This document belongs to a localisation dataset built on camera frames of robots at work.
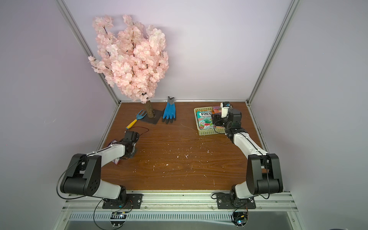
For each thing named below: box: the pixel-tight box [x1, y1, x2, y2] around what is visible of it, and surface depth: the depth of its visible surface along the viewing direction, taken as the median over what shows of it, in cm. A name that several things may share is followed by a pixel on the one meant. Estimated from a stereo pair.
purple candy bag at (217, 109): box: [212, 105, 222, 115], surface depth 103 cm
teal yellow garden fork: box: [125, 109, 148, 130], surface depth 112 cm
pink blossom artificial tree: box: [87, 14, 170, 118], surface depth 69 cm
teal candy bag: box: [195, 110, 215, 130], surface depth 100 cm
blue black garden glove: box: [161, 96, 177, 125], surface depth 113 cm
